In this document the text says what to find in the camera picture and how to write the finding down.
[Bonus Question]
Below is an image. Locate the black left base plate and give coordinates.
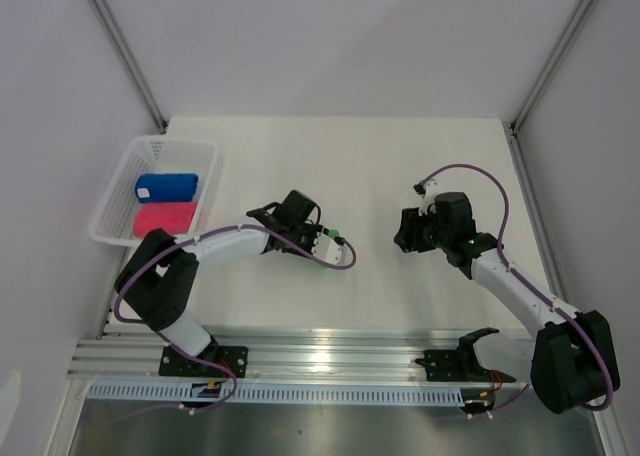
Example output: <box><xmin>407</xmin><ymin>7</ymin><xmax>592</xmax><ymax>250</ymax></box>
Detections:
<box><xmin>158</xmin><ymin>346</ymin><xmax>249</xmax><ymax>379</ymax></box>

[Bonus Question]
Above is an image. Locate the white perforated plastic basket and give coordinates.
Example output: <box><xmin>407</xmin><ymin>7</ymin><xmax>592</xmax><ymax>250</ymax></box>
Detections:
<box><xmin>89</xmin><ymin>136</ymin><xmax>224</xmax><ymax>247</ymax></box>

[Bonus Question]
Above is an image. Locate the white slotted cable duct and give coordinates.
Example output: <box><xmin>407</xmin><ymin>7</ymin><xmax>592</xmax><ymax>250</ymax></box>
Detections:
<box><xmin>86</xmin><ymin>380</ymin><xmax>465</xmax><ymax>408</ymax></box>

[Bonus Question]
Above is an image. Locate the aluminium right frame post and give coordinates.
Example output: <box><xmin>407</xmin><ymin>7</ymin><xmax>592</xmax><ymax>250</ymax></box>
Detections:
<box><xmin>509</xmin><ymin>0</ymin><xmax>600</xmax><ymax>134</ymax></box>

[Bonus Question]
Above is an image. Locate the aluminium right side rail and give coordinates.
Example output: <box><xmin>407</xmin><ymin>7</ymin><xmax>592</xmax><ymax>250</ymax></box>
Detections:
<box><xmin>504</xmin><ymin>123</ymin><xmax>584</xmax><ymax>348</ymax></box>

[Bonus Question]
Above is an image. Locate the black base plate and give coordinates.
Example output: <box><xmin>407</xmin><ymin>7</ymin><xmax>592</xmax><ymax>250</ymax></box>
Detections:
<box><xmin>158</xmin><ymin>346</ymin><xmax>249</xmax><ymax>379</ymax></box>
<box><xmin>414</xmin><ymin>349</ymin><xmax>516</xmax><ymax>383</ymax></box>

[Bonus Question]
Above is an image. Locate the aluminium left side rail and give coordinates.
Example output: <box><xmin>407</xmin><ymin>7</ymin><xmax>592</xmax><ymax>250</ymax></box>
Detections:
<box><xmin>94</xmin><ymin>247</ymin><xmax>131</xmax><ymax>340</ymax></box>

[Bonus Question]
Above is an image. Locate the blue towel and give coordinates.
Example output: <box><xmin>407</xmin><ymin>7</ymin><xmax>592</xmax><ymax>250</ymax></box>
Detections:
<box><xmin>134</xmin><ymin>173</ymin><xmax>199</xmax><ymax>204</ymax></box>

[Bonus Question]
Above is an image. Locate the aluminium front rail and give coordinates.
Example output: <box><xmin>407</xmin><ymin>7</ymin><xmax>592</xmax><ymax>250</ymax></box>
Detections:
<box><xmin>65</xmin><ymin>328</ymin><xmax>612</xmax><ymax>388</ymax></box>

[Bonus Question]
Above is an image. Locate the aluminium left frame post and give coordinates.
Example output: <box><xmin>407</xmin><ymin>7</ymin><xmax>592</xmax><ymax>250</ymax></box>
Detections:
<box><xmin>87</xmin><ymin>0</ymin><xmax>168</xmax><ymax>134</ymax></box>

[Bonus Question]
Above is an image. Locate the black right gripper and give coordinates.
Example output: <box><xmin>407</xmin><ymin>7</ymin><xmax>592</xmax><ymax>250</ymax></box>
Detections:
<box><xmin>393</xmin><ymin>204</ymin><xmax>451</xmax><ymax>254</ymax></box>

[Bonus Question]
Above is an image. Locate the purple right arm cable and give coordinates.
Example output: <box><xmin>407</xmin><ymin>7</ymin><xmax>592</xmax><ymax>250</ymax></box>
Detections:
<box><xmin>417</xmin><ymin>164</ymin><xmax>615</xmax><ymax>420</ymax></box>

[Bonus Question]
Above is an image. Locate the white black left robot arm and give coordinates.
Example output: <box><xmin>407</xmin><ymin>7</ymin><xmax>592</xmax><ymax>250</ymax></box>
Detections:
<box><xmin>113</xmin><ymin>190</ymin><xmax>322</xmax><ymax>376</ymax></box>

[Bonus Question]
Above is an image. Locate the red towel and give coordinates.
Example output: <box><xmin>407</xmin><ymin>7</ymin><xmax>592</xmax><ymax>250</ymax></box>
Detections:
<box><xmin>133</xmin><ymin>202</ymin><xmax>197</xmax><ymax>238</ymax></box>

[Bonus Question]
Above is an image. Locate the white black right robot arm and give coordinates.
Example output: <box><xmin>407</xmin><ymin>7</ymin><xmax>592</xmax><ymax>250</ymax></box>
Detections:
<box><xmin>394</xmin><ymin>208</ymin><xmax>620</xmax><ymax>414</ymax></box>

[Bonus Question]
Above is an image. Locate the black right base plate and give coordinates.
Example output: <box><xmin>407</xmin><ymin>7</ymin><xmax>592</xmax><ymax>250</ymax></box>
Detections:
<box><xmin>414</xmin><ymin>349</ymin><xmax>516</xmax><ymax>383</ymax></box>

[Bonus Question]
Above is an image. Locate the aluminium frame post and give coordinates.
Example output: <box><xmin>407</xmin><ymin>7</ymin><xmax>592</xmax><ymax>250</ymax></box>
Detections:
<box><xmin>509</xmin><ymin>0</ymin><xmax>600</xmax><ymax>134</ymax></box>
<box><xmin>87</xmin><ymin>0</ymin><xmax>168</xmax><ymax>134</ymax></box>

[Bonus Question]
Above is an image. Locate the aluminium rail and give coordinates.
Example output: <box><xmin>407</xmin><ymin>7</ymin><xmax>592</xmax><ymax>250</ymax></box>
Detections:
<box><xmin>94</xmin><ymin>247</ymin><xmax>131</xmax><ymax>340</ymax></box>
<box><xmin>65</xmin><ymin>328</ymin><xmax>612</xmax><ymax>388</ymax></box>
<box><xmin>504</xmin><ymin>123</ymin><xmax>584</xmax><ymax>348</ymax></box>

